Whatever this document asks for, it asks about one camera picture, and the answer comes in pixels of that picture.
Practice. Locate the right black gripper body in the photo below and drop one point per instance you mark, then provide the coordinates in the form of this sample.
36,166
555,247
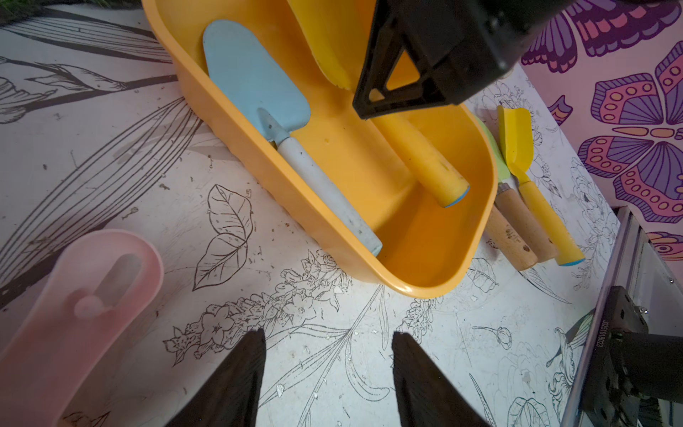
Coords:
425,54

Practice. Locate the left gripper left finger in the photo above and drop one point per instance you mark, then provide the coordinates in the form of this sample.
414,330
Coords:
230,396

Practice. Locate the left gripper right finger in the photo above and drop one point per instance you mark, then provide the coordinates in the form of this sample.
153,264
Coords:
424,395

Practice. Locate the wide yellow plastic shovel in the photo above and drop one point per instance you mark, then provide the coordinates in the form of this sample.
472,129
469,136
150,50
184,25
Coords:
338,43

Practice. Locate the yellow plastic storage box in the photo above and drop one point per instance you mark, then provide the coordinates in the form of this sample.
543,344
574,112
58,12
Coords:
427,249

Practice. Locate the yellow green narrow trowel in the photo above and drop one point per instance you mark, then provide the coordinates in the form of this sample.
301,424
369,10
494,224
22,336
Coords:
510,204

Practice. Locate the green trowel wooden handle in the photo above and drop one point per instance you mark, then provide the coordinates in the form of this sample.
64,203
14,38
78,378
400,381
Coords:
508,241

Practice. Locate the light blue shovel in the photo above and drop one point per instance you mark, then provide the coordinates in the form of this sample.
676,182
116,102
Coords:
240,66

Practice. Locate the pink plastic dustpan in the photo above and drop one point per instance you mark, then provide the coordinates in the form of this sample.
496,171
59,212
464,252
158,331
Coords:
70,328

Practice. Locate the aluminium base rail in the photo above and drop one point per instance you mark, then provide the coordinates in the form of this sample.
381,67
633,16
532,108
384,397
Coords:
630,372

